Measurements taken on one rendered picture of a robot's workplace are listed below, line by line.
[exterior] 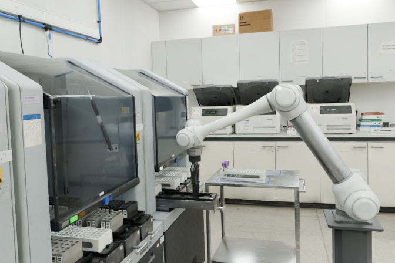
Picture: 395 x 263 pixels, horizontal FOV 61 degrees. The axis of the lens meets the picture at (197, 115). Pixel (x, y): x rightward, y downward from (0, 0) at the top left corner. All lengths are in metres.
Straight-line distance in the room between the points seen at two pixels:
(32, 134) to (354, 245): 1.62
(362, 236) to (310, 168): 2.29
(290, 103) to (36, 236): 1.15
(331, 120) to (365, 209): 2.53
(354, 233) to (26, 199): 1.56
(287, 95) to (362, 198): 0.57
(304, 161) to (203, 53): 1.92
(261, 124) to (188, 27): 1.86
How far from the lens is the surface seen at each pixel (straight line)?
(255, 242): 2.70
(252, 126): 4.16
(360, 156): 4.25
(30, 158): 1.11
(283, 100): 1.61
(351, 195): 1.72
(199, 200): 1.92
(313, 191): 4.28
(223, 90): 4.39
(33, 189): 1.14
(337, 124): 4.17
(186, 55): 4.64
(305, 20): 4.85
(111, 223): 1.52
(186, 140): 1.72
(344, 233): 1.99
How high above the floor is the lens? 1.38
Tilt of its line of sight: 3 degrees down
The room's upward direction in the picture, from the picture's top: 2 degrees counter-clockwise
